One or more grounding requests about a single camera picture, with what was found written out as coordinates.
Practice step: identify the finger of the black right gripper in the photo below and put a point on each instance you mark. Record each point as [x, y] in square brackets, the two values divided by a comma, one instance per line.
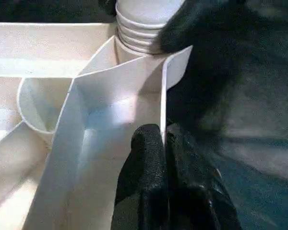
[197, 24]

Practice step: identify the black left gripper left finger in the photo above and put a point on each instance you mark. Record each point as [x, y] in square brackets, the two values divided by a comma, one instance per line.
[141, 191]

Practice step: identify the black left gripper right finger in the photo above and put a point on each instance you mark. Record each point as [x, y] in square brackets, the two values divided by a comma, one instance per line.
[197, 191]

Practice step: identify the white plastic table leg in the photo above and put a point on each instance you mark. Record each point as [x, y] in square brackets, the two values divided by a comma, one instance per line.
[141, 21]

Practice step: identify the white plastic table top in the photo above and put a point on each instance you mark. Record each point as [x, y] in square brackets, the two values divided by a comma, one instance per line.
[48, 105]

